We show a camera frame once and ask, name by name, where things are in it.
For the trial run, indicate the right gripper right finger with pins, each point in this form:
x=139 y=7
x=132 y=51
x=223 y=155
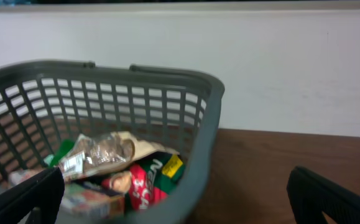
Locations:
x=313 y=196

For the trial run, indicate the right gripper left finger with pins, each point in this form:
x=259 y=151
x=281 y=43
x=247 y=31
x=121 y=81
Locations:
x=37 y=198

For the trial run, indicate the blue tissue pack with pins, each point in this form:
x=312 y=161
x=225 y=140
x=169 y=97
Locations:
x=92 y=201

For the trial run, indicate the teal toilet wipes pack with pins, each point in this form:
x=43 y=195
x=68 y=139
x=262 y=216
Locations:
x=48 y=159

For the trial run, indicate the beige brown snack bag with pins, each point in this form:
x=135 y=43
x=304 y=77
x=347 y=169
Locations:
x=105 y=154

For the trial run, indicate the grey plastic basket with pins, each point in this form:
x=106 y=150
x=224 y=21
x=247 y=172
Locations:
x=44 y=102

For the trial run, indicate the green coffee bag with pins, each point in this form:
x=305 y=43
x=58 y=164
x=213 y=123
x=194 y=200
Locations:
x=147 y=181

